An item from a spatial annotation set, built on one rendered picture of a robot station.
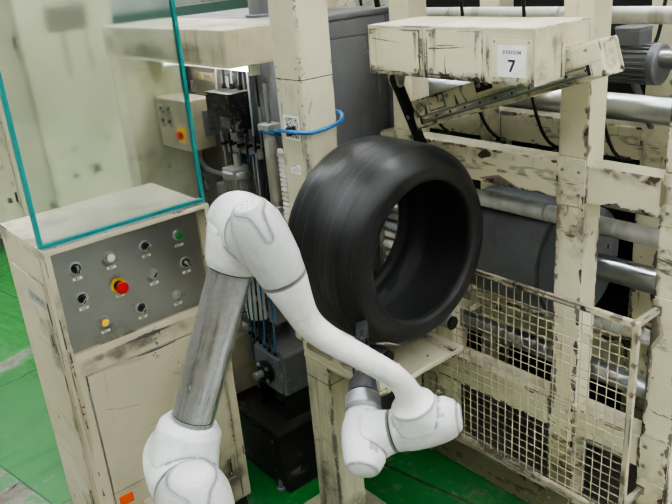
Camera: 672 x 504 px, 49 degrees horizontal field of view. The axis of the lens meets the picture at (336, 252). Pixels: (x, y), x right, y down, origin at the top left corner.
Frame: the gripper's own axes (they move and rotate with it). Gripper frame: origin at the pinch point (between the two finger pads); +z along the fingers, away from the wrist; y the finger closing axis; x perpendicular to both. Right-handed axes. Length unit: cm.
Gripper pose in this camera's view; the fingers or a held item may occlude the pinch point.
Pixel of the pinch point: (362, 332)
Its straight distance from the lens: 198.9
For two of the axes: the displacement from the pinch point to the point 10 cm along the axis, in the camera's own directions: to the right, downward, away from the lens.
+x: 9.0, -3.1, -3.2
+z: 0.2, -6.9, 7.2
